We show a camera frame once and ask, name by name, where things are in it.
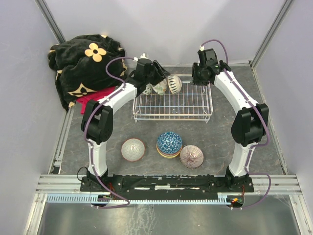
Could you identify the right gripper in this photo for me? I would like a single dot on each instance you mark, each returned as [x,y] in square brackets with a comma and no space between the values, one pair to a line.
[195,66]

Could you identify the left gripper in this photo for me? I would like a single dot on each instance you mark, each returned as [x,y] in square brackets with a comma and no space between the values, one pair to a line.
[161,73]

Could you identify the red patterned bowl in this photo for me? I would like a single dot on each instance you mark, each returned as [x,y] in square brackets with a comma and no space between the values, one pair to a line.
[148,89]

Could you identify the white wire dish rack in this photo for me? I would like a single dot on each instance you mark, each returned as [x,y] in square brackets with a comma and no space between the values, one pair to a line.
[192,103]

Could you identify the blue triangle patterned bowl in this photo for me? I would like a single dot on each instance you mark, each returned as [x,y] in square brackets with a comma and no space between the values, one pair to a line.
[169,142]

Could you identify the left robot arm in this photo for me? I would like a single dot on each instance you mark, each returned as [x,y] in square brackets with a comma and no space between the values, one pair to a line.
[97,123]

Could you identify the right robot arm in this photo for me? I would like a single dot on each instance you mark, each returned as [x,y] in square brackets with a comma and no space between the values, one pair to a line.
[251,120]

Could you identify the red cloth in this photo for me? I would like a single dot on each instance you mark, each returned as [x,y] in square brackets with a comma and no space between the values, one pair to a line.
[94,96]

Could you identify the grey geometric patterned bowl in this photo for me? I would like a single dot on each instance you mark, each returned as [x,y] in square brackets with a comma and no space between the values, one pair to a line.
[133,150]

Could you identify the black floral fleece blanket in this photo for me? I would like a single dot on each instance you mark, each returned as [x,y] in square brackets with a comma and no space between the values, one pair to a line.
[86,64]

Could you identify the multicolour bowl under blue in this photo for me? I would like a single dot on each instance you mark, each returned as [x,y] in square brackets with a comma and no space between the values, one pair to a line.
[166,155]

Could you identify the purple striped bowl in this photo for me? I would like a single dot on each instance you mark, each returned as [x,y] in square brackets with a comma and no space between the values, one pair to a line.
[191,156]

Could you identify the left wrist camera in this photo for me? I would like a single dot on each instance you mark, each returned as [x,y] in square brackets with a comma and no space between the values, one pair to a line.
[143,57]

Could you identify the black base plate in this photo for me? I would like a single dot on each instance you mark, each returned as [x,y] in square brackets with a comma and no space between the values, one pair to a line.
[162,187]

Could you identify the aluminium frame rail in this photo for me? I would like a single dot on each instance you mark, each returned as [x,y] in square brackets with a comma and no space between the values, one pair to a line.
[66,189]

